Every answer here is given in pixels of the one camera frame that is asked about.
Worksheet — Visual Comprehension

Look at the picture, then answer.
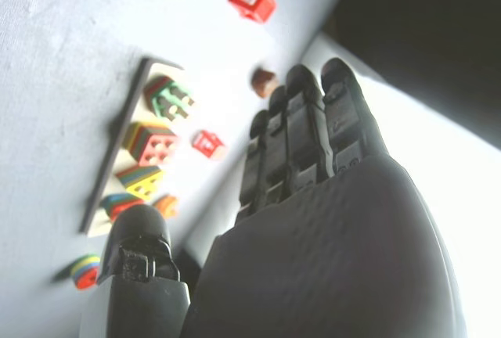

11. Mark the left robot hand black palm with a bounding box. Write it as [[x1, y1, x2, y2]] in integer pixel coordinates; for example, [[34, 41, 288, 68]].
[[80, 57, 467, 338]]

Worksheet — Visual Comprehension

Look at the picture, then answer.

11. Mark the multicolour round block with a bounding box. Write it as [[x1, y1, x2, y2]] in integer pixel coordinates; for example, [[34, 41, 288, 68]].
[[70, 253, 102, 290]]

